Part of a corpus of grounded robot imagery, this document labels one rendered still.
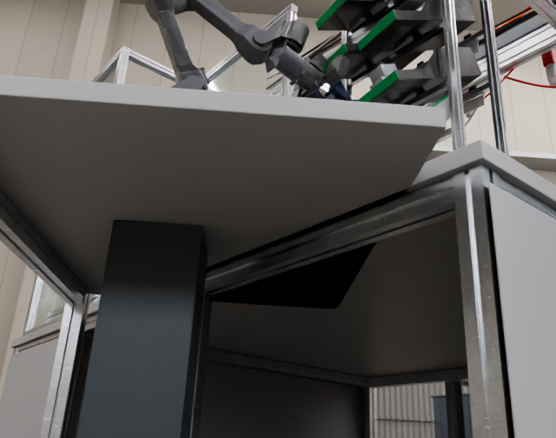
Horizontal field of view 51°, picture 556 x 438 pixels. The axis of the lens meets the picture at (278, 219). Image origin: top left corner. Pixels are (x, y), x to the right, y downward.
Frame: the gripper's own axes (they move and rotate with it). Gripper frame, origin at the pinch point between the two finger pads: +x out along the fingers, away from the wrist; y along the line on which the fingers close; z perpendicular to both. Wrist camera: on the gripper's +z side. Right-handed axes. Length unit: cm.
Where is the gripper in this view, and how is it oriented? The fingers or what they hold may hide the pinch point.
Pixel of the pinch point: (333, 97)
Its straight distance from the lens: 144.4
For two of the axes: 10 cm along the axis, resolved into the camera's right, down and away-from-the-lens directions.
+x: 7.8, 5.0, 3.9
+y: -5.8, 3.4, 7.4
